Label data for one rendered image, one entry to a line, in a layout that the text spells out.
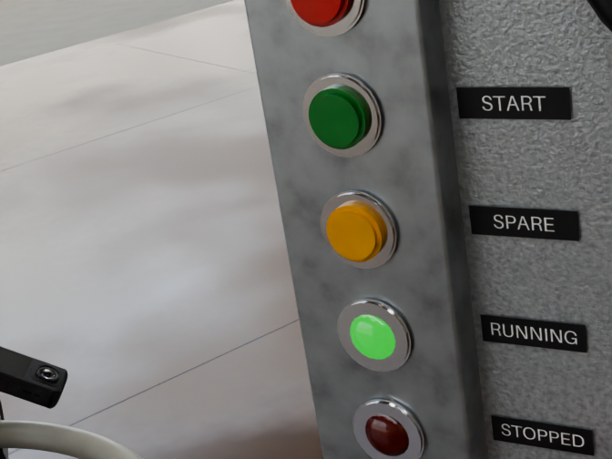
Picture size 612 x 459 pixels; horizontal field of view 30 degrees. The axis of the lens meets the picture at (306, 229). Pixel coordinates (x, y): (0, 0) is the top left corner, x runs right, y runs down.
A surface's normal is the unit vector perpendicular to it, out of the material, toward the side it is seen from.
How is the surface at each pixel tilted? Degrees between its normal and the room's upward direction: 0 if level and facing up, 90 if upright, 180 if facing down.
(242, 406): 0
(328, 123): 90
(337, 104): 90
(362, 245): 90
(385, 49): 90
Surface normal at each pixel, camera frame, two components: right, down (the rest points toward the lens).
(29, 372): 0.37, -0.83
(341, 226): -0.48, 0.40
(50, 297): -0.15, -0.92
